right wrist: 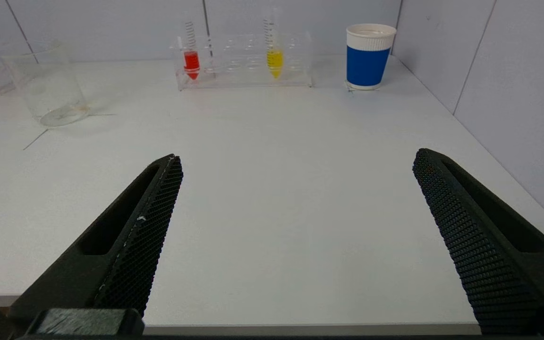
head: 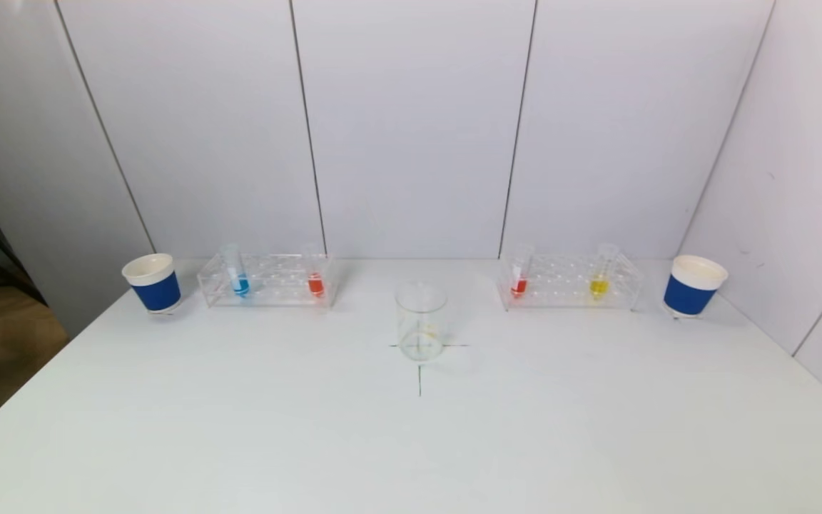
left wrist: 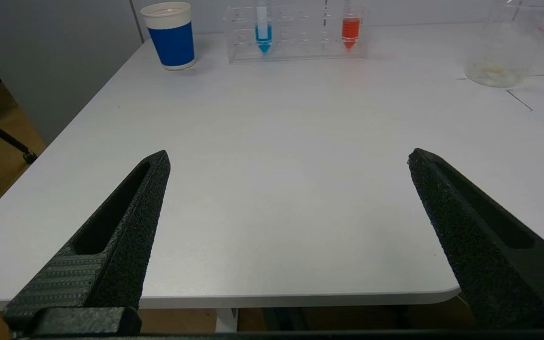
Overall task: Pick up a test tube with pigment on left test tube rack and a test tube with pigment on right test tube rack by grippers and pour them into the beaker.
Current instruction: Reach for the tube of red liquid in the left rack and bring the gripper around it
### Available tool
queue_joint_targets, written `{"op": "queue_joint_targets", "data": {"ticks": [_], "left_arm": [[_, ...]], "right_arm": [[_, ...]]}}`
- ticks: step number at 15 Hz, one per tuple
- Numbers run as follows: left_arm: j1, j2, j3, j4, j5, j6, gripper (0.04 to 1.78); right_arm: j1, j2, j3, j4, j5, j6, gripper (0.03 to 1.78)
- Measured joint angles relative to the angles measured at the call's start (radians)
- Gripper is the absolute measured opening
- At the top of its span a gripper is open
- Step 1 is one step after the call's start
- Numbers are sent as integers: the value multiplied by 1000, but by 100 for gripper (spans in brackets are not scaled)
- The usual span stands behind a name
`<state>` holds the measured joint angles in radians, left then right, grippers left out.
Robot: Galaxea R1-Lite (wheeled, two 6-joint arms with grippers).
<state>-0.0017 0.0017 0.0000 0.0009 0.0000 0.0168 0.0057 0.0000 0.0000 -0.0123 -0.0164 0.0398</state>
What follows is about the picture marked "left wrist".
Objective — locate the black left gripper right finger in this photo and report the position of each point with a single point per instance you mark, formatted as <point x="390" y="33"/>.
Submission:
<point x="489" y="264"/>

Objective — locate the clear acrylic test tube rack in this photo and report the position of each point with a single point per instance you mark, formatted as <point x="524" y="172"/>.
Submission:
<point x="300" y="45"/>

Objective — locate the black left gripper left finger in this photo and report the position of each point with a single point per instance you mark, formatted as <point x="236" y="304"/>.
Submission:
<point x="125" y="245"/>

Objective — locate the clear glass beaker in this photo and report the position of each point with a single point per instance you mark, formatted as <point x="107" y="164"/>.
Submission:
<point x="494" y="71"/>

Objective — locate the white table leg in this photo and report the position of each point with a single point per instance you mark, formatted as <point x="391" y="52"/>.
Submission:
<point x="226" y="320"/>

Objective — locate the test tube with blue liquid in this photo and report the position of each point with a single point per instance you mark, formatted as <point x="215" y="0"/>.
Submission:
<point x="263" y="35"/>

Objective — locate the blue and white paper cup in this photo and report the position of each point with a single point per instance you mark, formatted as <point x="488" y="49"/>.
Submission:
<point x="173" y="45"/>

